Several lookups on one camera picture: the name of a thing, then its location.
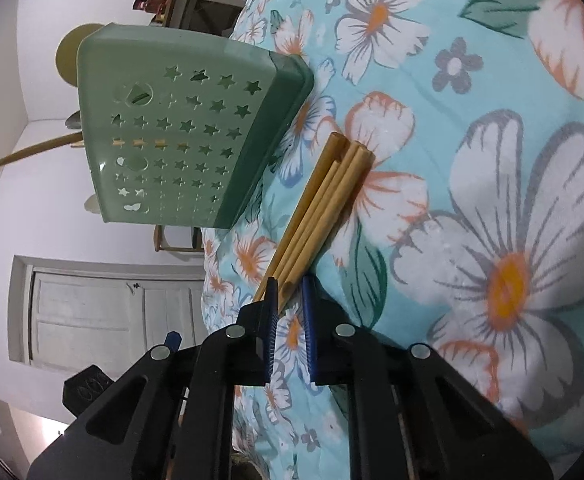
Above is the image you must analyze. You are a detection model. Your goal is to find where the metal spoon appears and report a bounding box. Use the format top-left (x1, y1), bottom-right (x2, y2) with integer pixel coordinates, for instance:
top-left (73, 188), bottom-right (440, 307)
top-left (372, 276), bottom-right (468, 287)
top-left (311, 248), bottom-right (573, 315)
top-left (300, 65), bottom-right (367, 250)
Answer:
top-left (65, 110), bottom-right (82, 130)

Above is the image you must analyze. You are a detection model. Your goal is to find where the wooden chair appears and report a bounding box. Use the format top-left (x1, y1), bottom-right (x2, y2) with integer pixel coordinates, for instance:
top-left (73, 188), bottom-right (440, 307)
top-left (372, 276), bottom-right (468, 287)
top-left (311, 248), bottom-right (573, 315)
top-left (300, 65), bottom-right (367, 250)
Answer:
top-left (152, 226), bottom-right (203, 254)

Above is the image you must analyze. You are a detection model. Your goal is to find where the white ceramic spoon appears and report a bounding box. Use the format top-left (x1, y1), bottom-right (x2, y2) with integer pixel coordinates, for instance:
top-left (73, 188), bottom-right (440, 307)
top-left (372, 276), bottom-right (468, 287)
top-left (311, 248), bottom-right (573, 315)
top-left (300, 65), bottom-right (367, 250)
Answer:
top-left (84, 194), bottom-right (100, 214)

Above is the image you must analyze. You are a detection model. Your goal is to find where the floral blue tablecloth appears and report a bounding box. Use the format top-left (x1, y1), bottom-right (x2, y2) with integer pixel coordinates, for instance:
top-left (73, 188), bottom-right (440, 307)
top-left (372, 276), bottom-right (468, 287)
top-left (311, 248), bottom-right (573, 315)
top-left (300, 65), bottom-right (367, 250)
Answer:
top-left (202, 0), bottom-right (584, 477)

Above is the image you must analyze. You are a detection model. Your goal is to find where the green plastic utensil holder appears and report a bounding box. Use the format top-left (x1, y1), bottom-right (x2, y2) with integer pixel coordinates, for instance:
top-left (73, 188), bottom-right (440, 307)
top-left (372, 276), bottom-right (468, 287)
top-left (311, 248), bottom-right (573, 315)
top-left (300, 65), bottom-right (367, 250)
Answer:
top-left (76, 24), bottom-right (314, 229)

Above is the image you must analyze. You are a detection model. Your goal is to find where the cream round spatula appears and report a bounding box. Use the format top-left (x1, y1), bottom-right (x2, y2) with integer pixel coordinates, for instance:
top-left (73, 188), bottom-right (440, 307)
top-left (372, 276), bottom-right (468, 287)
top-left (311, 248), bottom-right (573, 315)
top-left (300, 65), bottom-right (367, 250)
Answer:
top-left (56, 23), bottom-right (103, 87)

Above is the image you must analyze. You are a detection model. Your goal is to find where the grey metal table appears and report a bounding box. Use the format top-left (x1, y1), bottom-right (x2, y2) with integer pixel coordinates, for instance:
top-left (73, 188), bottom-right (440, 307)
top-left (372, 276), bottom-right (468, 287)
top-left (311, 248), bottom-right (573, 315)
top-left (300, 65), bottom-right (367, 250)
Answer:
top-left (163, 0), bottom-right (246, 38)

